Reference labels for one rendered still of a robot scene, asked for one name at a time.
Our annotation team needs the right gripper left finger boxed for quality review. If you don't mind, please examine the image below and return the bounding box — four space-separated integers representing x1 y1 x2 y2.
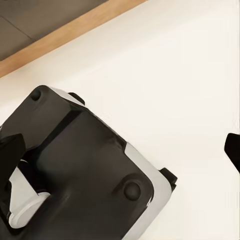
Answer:
0 133 26 192

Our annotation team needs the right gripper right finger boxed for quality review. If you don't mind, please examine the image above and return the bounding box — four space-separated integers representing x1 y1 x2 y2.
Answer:
224 133 240 173

